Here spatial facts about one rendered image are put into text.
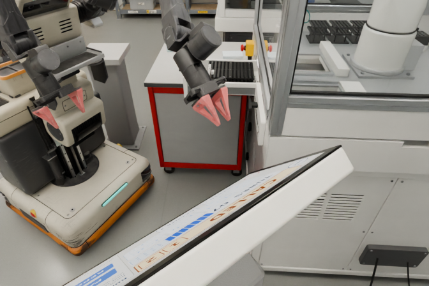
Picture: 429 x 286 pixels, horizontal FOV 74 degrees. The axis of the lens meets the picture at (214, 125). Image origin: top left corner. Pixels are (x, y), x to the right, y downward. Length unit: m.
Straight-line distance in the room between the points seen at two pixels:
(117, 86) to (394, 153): 1.66
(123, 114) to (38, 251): 0.98
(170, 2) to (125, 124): 1.56
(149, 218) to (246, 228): 1.52
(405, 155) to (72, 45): 1.27
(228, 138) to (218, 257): 1.45
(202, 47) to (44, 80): 0.50
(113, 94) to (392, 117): 1.70
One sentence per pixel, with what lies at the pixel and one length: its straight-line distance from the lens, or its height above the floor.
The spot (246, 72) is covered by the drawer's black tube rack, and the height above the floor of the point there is 0.90.
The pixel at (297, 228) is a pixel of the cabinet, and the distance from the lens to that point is 1.35.
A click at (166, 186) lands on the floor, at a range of 2.03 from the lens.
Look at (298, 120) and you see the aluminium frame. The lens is 0.90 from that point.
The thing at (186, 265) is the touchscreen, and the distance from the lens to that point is 0.37.
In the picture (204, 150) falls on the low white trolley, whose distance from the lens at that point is 1.88.
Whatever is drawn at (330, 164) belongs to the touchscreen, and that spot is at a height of 1.19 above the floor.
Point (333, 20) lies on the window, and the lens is 0.80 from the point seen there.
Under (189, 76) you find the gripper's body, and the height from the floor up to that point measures 1.20.
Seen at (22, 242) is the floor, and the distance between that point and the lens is 2.07.
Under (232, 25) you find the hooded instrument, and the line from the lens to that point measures 2.17.
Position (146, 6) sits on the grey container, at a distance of 5.38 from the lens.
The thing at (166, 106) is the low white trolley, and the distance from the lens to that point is 1.70.
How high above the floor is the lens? 1.52
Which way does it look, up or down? 37 degrees down
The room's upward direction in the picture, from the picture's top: straight up
